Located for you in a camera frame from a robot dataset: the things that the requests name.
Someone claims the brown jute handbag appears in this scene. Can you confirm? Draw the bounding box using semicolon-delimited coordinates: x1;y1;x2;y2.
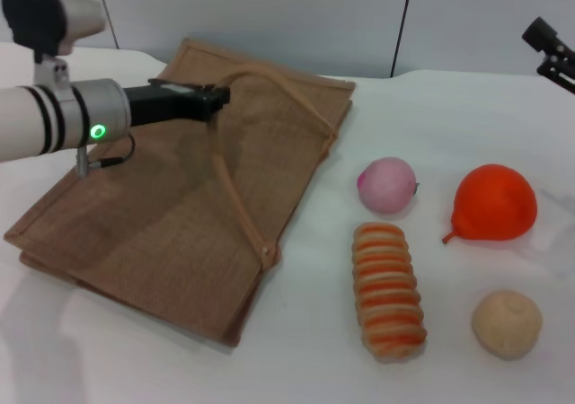
3;38;358;347

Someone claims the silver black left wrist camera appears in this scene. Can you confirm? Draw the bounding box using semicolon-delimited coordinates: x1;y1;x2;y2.
1;0;108;86

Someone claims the beige round toy bun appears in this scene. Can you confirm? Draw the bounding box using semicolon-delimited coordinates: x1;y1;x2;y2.
470;289;544;363

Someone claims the pink toy peach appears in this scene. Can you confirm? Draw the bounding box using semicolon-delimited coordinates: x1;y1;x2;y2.
357;155;421;215

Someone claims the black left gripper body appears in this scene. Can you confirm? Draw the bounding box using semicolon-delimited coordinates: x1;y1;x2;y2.
121;78;213;127

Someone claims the orange toy fruit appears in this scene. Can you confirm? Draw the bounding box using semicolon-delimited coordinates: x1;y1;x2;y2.
442;163;539;245

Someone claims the orange striped toy bread roll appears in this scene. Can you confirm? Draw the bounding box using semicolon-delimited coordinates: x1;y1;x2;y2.
351;222;428;359

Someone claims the black cable with silver plug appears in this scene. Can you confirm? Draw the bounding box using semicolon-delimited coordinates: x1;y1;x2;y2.
75;133;137;180

